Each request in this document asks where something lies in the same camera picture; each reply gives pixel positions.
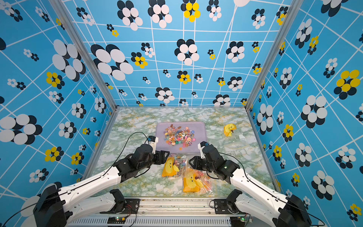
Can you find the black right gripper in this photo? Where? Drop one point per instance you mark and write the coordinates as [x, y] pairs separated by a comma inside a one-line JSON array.
[[196, 161]]

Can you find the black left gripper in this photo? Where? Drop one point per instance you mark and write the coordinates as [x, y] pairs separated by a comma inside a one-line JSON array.
[[159, 153]]

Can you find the ziploc bag with yellow duck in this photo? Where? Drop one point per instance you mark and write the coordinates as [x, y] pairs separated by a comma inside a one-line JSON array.
[[233, 134]]

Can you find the pile of colourful candies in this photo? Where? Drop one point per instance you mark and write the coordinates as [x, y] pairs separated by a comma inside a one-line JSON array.
[[179, 137]]

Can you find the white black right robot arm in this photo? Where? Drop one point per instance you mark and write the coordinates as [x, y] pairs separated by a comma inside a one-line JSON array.
[[251, 196]]

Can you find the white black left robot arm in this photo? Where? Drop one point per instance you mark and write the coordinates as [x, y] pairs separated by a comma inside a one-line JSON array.
[[59, 206]]

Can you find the ziploc bag of candies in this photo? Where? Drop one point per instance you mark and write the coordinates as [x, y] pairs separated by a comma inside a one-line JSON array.
[[197, 182]]

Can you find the lilac plastic tray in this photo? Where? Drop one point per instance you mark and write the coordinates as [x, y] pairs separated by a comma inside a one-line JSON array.
[[200, 134]]

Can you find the right green circuit board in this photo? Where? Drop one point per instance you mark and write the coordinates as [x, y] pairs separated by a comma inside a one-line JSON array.
[[239, 221]]

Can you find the green circuit board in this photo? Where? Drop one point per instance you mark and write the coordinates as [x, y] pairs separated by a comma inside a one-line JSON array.
[[116, 220], [239, 221]]

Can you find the left green circuit board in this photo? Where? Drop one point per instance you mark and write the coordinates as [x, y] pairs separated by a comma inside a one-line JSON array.
[[116, 220]]

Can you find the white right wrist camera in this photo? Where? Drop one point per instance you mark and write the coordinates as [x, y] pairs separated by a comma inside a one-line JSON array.
[[201, 146]]

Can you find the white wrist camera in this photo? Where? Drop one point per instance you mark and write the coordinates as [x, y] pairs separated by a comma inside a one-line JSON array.
[[201, 146], [152, 141]]

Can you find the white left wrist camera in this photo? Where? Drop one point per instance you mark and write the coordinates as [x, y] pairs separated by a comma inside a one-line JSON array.
[[152, 141]]

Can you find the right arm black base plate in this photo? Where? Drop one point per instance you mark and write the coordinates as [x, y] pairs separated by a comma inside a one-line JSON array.
[[223, 206]]

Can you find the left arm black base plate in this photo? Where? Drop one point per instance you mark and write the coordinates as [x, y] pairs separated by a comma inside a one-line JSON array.
[[129, 206]]

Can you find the aluminium front rail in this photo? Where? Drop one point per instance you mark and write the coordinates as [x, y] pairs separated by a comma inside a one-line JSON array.
[[184, 212]]

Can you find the aluminium corner post left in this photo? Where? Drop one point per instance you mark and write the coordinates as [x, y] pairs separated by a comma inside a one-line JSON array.
[[65, 18]]

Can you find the aluminium corner post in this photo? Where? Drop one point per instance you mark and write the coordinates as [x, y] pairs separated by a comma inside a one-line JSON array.
[[65, 18], [281, 35]]

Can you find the aluminium corner post right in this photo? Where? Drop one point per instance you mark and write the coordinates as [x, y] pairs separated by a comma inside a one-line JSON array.
[[281, 35]]

